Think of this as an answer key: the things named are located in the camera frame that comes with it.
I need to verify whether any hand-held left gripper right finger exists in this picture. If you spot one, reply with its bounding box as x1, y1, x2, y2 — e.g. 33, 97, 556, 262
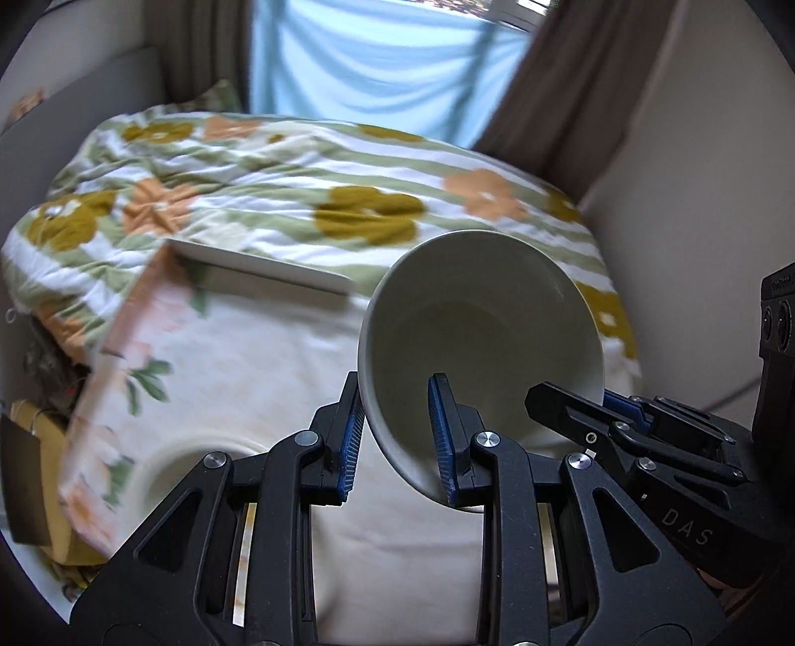
427, 373, 729, 646

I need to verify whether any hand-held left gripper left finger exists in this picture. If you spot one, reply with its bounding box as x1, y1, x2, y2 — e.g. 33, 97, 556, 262
68, 371, 369, 646

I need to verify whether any floral striped blanket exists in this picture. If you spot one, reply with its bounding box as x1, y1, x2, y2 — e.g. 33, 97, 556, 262
0, 102, 643, 380

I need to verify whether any large cream plate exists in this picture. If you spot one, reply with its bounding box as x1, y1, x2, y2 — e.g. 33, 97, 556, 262
133, 435, 274, 516

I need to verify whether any cream bowl with heart print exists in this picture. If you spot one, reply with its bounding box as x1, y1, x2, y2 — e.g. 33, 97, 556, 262
357, 229, 606, 509

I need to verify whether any light blue curtain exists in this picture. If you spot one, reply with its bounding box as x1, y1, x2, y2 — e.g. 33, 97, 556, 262
248, 0, 529, 153

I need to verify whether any brown curtain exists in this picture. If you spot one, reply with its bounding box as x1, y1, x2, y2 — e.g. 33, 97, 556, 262
472, 0, 684, 200
158, 0, 255, 116

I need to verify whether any green patterned pillow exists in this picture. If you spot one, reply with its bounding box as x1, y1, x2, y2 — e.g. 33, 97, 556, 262
180, 80, 246, 116

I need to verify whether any cream patterned tablecloth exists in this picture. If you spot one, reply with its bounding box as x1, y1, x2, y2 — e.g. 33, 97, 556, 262
56, 239, 643, 628

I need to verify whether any mustard yellow bag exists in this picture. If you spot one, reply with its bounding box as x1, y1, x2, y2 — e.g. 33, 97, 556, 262
0, 401, 109, 566

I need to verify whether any white rectangular plate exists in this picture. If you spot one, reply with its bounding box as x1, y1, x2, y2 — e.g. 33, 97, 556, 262
167, 239, 355, 298

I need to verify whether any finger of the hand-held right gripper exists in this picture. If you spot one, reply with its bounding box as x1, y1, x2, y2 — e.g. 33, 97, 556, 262
525, 381, 771, 590
604, 390, 754, 486

